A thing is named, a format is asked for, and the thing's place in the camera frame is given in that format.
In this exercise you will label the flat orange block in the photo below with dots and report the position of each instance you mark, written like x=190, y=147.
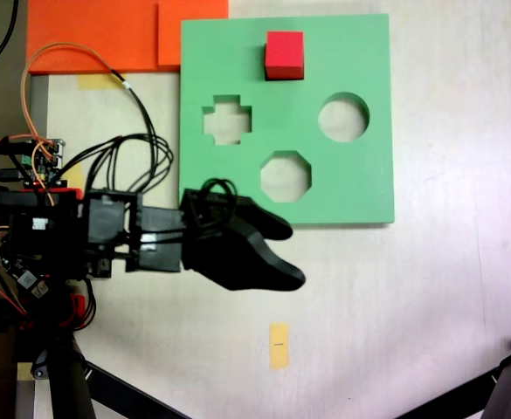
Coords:
x=93, y=35

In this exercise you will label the wide yellow tape piece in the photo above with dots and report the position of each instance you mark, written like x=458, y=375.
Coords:
x=98, y=81

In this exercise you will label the red square block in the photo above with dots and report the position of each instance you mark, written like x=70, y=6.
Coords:
x=284, y=54

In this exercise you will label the green shape-hole board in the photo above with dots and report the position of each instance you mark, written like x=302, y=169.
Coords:
x=351, y=183

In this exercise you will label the red printed base mount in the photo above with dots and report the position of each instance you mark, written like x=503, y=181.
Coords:
x=63, y=190
x=78, y=303

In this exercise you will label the yellow tape strip with mark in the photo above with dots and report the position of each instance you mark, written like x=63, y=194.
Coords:
x=279, y=347

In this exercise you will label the circuit board with green terminal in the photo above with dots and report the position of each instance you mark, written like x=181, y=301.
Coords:
x=47, y=163

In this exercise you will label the thin black tripod strut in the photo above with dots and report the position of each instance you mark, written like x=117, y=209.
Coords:
x=447, y=397
x=133, y=393

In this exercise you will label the small black circuit board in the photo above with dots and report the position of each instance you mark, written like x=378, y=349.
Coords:
x=25, y=279

